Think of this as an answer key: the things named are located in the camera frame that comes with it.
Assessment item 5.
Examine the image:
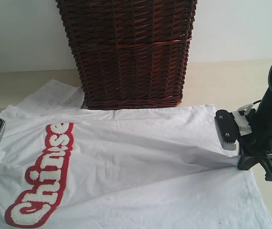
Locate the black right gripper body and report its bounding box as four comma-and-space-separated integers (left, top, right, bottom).
238, 135, 272, 164

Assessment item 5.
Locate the white t-shirt red lettering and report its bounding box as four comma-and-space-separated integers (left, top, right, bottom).
0, 80, 272, 229

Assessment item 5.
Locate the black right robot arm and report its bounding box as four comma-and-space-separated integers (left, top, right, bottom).
238, 65, 272, 182

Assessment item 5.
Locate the dark brown wicker basket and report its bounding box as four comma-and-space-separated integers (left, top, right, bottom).
57, 0, 197, 110

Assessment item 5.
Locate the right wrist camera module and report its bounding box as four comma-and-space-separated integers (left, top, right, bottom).
214, 104, 256, 151

